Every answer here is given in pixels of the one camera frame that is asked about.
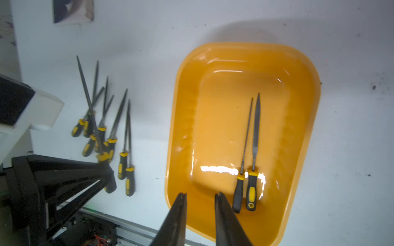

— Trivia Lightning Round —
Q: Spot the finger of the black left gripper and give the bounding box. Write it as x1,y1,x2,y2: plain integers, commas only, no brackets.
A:
44,181,105,240
12,155,114,194

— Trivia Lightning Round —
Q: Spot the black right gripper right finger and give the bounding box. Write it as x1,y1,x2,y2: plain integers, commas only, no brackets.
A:
214,192,252,246

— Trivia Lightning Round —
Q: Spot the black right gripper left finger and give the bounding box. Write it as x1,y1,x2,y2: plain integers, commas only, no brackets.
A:
150,193,187,246

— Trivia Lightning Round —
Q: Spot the file tool moved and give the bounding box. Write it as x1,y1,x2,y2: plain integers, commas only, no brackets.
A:
246,93,261,211
76,55,117,194
126,99,135,197
233,98,253,214

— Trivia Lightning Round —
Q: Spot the file tool on table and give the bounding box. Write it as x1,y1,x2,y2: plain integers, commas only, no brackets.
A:
94,75,109,153
104,89,128,163
82,60,100,138
82,96,114,157
71,87,105,137

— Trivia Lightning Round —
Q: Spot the yellow plastic storage tray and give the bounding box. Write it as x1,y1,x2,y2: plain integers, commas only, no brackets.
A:
165,43,321,246

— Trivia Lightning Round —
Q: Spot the dark purple notebook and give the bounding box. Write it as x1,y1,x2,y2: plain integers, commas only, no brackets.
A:
52,0,94,25

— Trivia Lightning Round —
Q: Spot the aluminium front rail frame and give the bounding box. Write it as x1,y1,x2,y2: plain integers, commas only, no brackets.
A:
52,205,216,246

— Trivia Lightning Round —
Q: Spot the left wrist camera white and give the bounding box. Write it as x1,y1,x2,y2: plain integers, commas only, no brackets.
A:
1,75,64,164

